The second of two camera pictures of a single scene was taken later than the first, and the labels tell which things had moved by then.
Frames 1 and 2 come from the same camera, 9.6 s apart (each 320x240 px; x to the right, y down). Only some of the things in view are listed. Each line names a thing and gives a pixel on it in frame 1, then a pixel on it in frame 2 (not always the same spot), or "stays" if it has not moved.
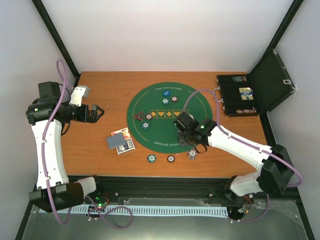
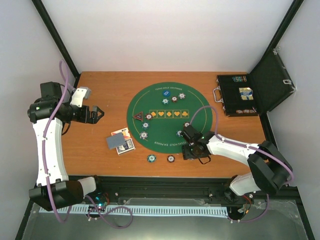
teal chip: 145,125 stays
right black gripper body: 185,142 to 192,153
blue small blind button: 166,93 stays
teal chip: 165,101 stays
